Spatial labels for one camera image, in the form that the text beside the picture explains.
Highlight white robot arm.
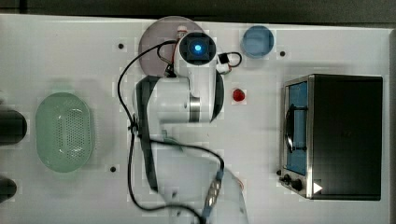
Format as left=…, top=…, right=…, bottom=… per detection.
left=133, top=32, right=248, bottom=224

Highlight grey round plate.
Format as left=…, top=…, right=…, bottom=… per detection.
left=137, top=16, right=205, bottom=77

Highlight green plastic cup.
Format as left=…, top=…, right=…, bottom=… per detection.
left=162, top=130, right=183, bottom=152

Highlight red plush strawberry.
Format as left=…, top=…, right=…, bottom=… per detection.
left=233, top=89, right=245, bottom=102

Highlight orange slice toy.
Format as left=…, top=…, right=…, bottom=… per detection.
left=238, top=179, right=244, bottom=189

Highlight blue round bowl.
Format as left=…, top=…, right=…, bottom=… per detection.
left=241, top=25, right=275, bottom=59

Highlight green perforated basket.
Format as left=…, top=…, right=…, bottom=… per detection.
left=35, top=92, right=92, bottom=173

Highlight silver toaster oven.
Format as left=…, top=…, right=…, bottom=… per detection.
left=276, top=74, right=383, bottom=201

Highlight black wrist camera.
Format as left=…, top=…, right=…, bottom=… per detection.
left=218, top=53, right=230, bottom=64

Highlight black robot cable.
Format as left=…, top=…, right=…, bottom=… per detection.
left=117, top=39, right=226, bottom=224

